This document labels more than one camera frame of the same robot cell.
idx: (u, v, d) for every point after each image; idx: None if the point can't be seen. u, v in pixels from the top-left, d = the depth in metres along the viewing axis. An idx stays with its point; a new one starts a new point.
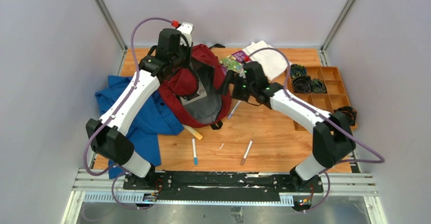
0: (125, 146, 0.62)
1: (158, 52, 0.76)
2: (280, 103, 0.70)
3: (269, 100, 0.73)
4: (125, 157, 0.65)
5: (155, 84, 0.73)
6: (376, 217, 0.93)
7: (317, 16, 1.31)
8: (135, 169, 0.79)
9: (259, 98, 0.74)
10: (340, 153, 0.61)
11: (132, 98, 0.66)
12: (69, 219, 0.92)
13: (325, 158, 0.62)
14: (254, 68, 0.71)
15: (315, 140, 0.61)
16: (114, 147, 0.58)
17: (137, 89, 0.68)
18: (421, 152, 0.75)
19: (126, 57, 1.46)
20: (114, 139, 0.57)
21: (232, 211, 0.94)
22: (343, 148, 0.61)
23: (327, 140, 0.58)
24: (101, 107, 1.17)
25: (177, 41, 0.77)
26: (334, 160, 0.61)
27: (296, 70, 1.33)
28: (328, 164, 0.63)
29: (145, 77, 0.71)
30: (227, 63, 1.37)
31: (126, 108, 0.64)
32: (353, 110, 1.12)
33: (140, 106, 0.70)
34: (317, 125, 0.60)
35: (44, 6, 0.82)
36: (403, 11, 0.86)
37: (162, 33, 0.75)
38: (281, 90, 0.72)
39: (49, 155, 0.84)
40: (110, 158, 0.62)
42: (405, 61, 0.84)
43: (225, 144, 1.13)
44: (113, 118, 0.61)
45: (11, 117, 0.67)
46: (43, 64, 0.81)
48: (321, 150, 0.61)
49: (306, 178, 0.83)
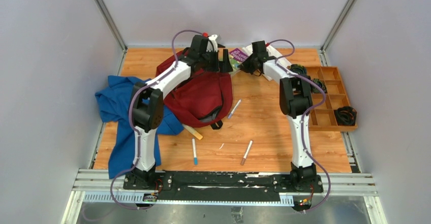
0: (160, 110, 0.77)
1: (190, 52, 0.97)
2: (269, 67, 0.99)
3: (263, 66, 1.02)
4: (155, 123, 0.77)
5: (187, 74, 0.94)
6: (376, 217, 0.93)
7: (317, 17, 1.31)
8: (146, 154, 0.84)
9: (257, 65, 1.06)
10: (297, 104, 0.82)
11: (172, 75, 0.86)
12: (68, 219, 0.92)
13: (285, 106, 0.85)
14: (259, 41, 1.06)
15: (282, 91, 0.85)
16: (153, 104, 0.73)
17: (176, 70, 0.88)
18: (421, 152, 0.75)
19: (126, 57, 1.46)
20: (157, 98, 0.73)
21: (232, 211, 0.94)
22: (301, 101, 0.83)
23: (286, 89, 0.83)
24: (101, 107, 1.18)
25: (205, 45, 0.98)
26: (291, 107, 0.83)
27: (296, 70, 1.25)
28: (287, 112, 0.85)
29: (183, 65, 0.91)
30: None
31: (167, 80, 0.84)
32: (353, 110, 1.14)
33: (173, 84, 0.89)
34: (283, 79, 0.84)
35: (44, 7, 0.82)
36: (403, 10, 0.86)
37: (194, 37, 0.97)
38: (273, 60, 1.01)
39: (49, 155, 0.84)
40: (144, 119, 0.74)
42: (405, 61, 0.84)
43: (225, 144, 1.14)
44: (157, 83, 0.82)
45: (10, 118, 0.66)
46: (42, 64, 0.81)
48: (284, 98, 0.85)
49: (299, 163, 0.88)
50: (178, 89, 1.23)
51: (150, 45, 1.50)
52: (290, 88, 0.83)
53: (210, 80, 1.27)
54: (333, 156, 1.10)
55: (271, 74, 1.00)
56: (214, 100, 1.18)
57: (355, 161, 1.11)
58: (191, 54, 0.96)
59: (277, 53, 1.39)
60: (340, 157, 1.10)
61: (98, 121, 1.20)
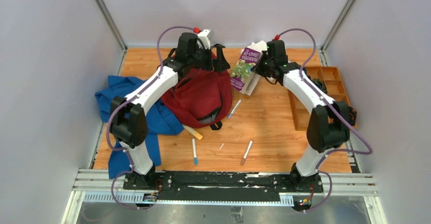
0: (144, 125, 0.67)
1: (178, 53, 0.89)
2: (291, 81, 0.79)
3: (283, 77, 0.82)
4: (140, 139, 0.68)
5: (173, 81, 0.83)
6: (376, 217, 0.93)
7: (317, 17, 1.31)
8: (140, 162, 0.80)
9: (275, 73, 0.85)
10: (331, 138, 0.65)
11: (154, 87, 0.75)
12: (68, 219, 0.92)
13: (315, 140, 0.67)
14: (277, 43, 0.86)
15: (313, 122, 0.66)
16: (132, 122, 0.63)
17: (160, 78, 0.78)
18: (421, 152, 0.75)
19: (126, 57, 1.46)
20: (136, 115, 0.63)
21: (232, 211, 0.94)
22: (336, 135, 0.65)
23: (322, 121, 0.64)
24: (101, 107, 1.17)
25: (193, 44, 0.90)
26: (324, 144, 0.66)
27: None
28: (317, 147, 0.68)
29: (167, 71, 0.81)
30: (240, 71, 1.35)
31: (149, 92, 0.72)
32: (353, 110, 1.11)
33: (155, 96, 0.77)
34: (316, 107, 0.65)
35: (45, 7, 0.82)
36: (403, 10, 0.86)
37: (180, 38, 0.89)
38: (297, 70, 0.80)
39: (50, 155, 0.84)
40: (125, 137, 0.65)
42: (405, 61, 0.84)
43: (225, 144, 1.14)
44: (137, 97, 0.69)
45: (11, 118, 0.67)
46: (43, 64, 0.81)
48: (315, 131, 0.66)
49: (304, 173, 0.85)
50: (178, 89, 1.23)
51: (150, 45, 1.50)
52: (326, 120, 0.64)
53: (210, 80, 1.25)
54: (333, 156, 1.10)
55: (293, 88, 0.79)
56: (214, 100, 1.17)
57: (355, 161, 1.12)
58: (179, 56, 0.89)
59: None
60: (340, 157, 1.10)
61: (98, 121, 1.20)
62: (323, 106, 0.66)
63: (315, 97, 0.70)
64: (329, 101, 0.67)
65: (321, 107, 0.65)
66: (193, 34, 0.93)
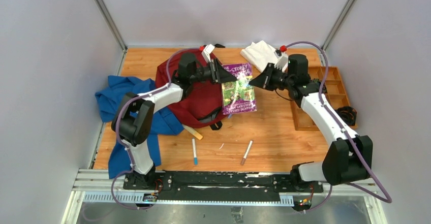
0: (148, 124, 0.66)
1: (180, 75, 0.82)
2: (310, 106, 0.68)
3: (301, 99, 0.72)
4: (142, 138, 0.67)
5: (177, 96, 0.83)
6: (376, 217, 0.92)
7: (317, 17, 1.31)
8: (140, 162, 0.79)
9: (294, 93, 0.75)
10: (349, 176, 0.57)
11: (165, 92, 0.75)
12: (68, 219, 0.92)
13: (331, 174, 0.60)
14: (299, 62, 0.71)
15: (331, 155, 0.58)
16: (141, 117, 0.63)
17: (169, 90, 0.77)
18: (421, 152, 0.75)
19: (126, 57, 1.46)
20: (147, 110, 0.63)
21: (232, 211, 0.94)
22: (356, 172, 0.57)
23: (342, 158, 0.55)
24: (101, 107, 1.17)
25: (194, 66, 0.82)
26: (341, 179, 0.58)
27: None
28: (333, 181, 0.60)
29: (175, 86, 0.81)
30: (233, 92, 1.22)
31: (160, 95, 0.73)
32: (353, 110, 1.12)
33: (162, 104, 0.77)
34: (336, 141, 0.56)
35: (44, 7, 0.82)
36: (404, 10, 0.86)
37: (180, 64, 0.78)
38: (317, 94, 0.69)
39: (49, 155, 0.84)
40: (129, 132, 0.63)
42: (405, 61, 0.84)
43: (225, 144, 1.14)
44: (149, 96, 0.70)
45: (11, 118, 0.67)
46: (43, 64, 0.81)
48: (332, 165, 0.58)
49: (304, 178, 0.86)
50: None
51: (150, 45, 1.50)
52: (346, 157, 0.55)
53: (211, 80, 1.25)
54: None
55: (311, 113, 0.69)
56: (214, 101, 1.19)
57: None
58: (182, 78, 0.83)
59: None
60: None
61: (99, 121, 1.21)
62: (344, 141, 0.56)
63: (336, 128, 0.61)
64: (350, 136, 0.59)
65: (342, 141, 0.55)
66: (192, 53, 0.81)
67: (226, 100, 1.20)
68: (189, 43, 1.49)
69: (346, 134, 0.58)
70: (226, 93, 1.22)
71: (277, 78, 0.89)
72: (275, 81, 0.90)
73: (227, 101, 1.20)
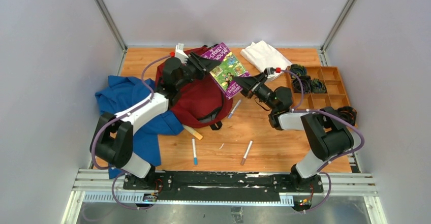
0: (128, 145, 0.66)
1: (165, 83, 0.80)
2: (285, 118, 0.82)
3: (280, 126, 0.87)
4: (123, 160, 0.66)
5: (163, 106, 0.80)
6: (376, 217, 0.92)
7: (318, 17, 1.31)
8: (134, 169, 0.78)
9: (272, 121, 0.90)
10: (334, 142, 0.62)
11: (146, 108, 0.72)
12: (68, 219, 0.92)
13: (318, 149, 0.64)
14: (284, 104, 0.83)
15: (307, 131, 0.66)
16: (119, 140, 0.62)
17: (151, 103, 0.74)
18: (421, 152, 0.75)
19: (126, 57, 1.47)
20: (125, 132, 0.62)
21: (232, 211, 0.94)
22: (335, 135, 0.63)
23: (314, 125, 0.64)
24: (101, 107, 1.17)
25: (178, 72, 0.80)
26: (328, 149, 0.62)
27: (296, 70, 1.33)
28: (323, 156, 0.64)
29: (159, 96, 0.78)
30: (224, 74, 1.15)
31: (141, 112, 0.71)
32: (353, 110, 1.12)
33: (145, 119, 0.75)
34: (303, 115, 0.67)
35: (43, 6, 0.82)
36: (404, 10, 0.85)
37: (164, 70, 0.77)
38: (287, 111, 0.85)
39: (49, 156, 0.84)
40: (109, 157, 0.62)
42: (406, 61, 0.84)
43: (225, 144, 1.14)
44: (128, 115, 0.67)
45: (10, 118, 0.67)
46: (43, 64, 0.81)
48: (312, 138, 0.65)
49: (304, 174, 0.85)
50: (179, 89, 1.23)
51: (150, 45, 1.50)
52: (315, 123, 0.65)
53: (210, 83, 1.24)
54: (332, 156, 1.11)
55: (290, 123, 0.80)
56: (214, 102, 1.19)
57: (355, 161, 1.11)
58: (167, 85, 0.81)
59: (277, 53, 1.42)
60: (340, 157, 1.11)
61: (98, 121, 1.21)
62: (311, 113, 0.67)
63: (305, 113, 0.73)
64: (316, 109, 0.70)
65: (308, 114, 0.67)
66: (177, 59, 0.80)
67: (223, 85, 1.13)
68: (189, 44, 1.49)
69: (312, 111, 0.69)
70: (219, 78, 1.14)
71: (263, 92, 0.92)
72: (260, 95, 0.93)
73: (226, 85, 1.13)
